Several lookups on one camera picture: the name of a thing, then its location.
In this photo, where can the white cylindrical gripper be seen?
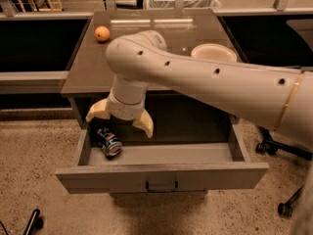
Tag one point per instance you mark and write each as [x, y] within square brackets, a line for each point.
[124, 110]

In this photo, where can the blue pepsi can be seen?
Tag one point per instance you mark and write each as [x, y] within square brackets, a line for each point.
[108, 141]

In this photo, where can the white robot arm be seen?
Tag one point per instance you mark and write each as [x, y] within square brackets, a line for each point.
[278, 99]

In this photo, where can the grey cabinet with glossy top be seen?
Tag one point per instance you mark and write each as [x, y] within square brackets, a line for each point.
[178, 118]

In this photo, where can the open grey top drawer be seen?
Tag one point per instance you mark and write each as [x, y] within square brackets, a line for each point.
[219, 162]

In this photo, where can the orange fruit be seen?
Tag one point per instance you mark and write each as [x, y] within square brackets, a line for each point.
[102, 33]

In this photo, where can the white bowl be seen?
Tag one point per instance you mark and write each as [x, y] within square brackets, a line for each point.
[214, 52]

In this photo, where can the black chair leg with caster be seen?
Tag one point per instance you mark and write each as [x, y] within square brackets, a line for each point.
[35, 222]

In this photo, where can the black drawer handle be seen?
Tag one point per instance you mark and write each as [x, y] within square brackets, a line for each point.
[161, 188]

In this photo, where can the wire mesh basket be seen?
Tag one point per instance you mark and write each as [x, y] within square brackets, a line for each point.
[186, 4]

